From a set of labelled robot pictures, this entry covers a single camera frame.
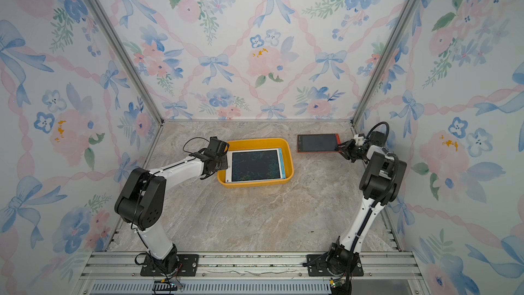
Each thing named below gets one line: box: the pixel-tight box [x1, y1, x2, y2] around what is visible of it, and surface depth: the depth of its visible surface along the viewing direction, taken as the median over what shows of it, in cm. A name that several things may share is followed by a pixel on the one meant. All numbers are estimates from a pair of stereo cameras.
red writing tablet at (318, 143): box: [296, 133, 342, 153], surface depth 109 cm
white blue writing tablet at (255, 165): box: [225, 148, 286, 184], surface depth 100 cm
